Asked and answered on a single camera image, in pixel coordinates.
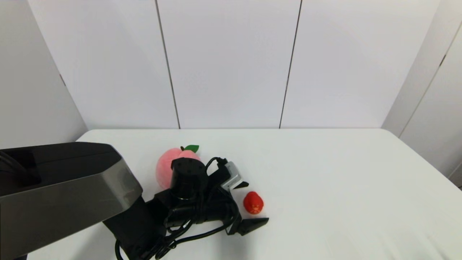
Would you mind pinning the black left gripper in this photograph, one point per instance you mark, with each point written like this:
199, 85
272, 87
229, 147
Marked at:
220, 206

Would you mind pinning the red rubber duck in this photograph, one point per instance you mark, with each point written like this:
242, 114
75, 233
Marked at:
253, 204

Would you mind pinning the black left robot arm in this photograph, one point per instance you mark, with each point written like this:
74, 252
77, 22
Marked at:
72, 187

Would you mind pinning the pink plush peach toy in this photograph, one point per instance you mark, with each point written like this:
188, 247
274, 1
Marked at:
164, 169

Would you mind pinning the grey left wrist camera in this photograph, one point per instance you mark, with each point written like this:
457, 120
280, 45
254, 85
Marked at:
232, 177

